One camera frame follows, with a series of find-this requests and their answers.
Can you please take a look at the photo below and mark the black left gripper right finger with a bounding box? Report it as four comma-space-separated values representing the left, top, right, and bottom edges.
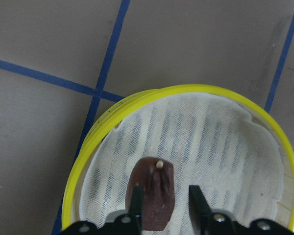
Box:
189, 185, 294, 235

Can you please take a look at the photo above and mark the brown bun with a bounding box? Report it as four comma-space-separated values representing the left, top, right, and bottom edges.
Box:
125, 157, 175, 231

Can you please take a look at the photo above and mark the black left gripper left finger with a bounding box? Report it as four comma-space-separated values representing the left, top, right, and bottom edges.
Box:
61, 186, 144, 235

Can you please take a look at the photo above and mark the yellow steamer basket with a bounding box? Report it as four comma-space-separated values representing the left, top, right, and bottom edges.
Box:
74, 89, 160, 160
62, 84, 294, 235

